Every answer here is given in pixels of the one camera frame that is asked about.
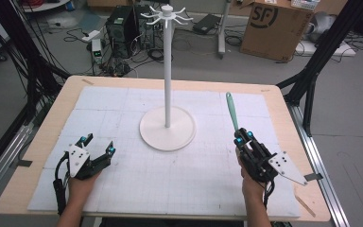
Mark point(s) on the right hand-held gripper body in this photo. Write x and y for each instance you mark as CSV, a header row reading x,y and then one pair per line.
x,y
261,160

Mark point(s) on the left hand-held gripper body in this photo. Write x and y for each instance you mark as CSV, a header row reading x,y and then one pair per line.
x,y
77,160

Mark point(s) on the person's left hand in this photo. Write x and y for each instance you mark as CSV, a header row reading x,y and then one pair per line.
x,y
79,189

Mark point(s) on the person's right hand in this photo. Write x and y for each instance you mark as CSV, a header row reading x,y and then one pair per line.
x,y
250,189

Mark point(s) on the tan tape piece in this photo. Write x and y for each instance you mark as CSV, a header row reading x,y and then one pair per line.
x,y
87,82
265,90

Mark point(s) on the white grid mat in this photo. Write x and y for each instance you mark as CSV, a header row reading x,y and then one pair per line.
x,y
145,186

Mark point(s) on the black tape piece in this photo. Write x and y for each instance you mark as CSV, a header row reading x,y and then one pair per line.
x,y
24,163
314,177

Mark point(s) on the white hook stand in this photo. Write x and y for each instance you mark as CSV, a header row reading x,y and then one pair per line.
x,y
167,94

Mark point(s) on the white device with green display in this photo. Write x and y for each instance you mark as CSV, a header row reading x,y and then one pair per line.
x,y
96,50

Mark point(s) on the white power strip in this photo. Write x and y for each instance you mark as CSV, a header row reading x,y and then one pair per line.
x,y
91,35

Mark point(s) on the brown cardboard box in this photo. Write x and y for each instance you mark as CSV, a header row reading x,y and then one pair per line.
x,y
274,36

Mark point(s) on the black computer tower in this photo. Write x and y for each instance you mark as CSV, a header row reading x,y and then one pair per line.
x,y
121,34

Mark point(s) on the white floor stand pole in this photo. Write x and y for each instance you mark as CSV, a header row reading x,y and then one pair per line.
x,y
224,28

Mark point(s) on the white flat board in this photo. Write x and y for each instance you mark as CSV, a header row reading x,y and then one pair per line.
x,y
321,49

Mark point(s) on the black flat device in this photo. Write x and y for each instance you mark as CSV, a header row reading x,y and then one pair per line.
x,y
206,24

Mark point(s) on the grey computer case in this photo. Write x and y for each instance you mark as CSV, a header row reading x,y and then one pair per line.
x,y
146,31

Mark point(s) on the grey bag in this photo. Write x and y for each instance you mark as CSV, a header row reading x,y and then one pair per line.
x,y
323,23

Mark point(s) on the white round table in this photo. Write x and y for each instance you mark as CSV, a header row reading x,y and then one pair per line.
x,y
47,5

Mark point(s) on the white keypad device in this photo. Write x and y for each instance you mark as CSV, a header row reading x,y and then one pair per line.
x,y
305,3

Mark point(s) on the aluminium rail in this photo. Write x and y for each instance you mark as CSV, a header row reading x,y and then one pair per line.
x,y
3,160
319,164

